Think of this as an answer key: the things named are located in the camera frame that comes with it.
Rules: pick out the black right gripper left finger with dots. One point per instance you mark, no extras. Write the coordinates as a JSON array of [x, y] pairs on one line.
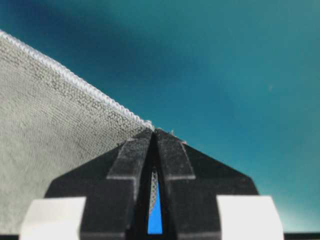
[[104, 199]]

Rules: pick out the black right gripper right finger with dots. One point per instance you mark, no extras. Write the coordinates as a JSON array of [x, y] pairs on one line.
[[208, 200]]

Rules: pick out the grey microfibre towel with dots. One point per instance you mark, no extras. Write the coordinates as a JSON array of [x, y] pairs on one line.
[[51, 121]]

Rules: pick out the green backdrop sheet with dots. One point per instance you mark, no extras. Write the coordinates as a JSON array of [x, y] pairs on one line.
[[238, 80]]

